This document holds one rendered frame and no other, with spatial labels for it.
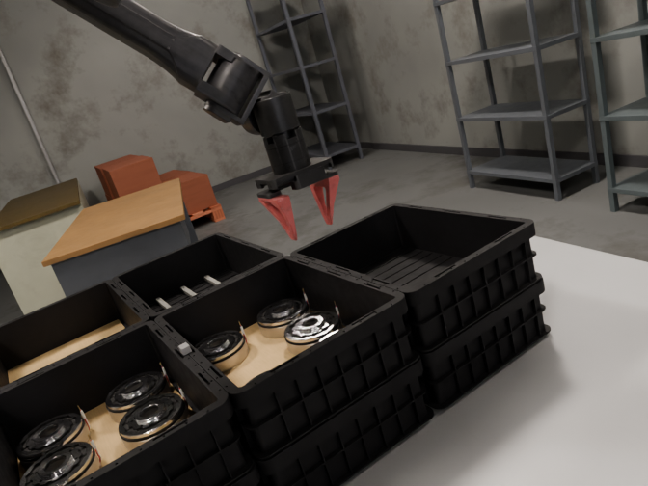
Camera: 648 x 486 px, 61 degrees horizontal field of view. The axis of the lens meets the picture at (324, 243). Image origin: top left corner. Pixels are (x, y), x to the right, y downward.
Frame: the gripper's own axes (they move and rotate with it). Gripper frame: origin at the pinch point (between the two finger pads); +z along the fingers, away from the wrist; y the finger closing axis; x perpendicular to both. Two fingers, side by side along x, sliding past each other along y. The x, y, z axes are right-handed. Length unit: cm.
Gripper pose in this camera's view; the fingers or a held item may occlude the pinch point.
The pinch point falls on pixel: (310, 227)
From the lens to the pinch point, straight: 82.9
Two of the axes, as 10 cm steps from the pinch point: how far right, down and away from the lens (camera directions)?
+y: -8.2, 3.8, -4.2
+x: 5.0, 1.2, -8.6
